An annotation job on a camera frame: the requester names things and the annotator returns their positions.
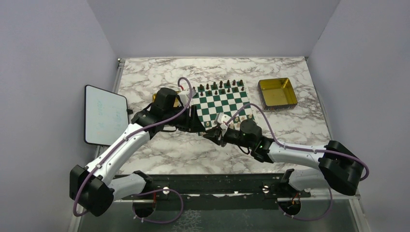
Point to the gold tin with white pieces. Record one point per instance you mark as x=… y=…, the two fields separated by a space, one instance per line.
x=164 y=100

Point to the small whiteboard with black frame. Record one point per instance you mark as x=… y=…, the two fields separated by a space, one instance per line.
x=105 y=116

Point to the empty gold tin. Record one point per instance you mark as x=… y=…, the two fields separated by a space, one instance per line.
x=276 y=94

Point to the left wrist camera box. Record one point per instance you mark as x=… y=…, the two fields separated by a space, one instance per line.
x=184 y=98

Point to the green white chess board mat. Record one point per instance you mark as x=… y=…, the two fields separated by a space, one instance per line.
x=229 y=103

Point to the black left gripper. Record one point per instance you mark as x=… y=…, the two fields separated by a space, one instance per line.
x=192 y=123

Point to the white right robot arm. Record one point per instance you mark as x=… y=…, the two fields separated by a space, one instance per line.
x=328 y=166

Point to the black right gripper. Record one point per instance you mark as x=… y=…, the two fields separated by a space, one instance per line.
x=217 y=135

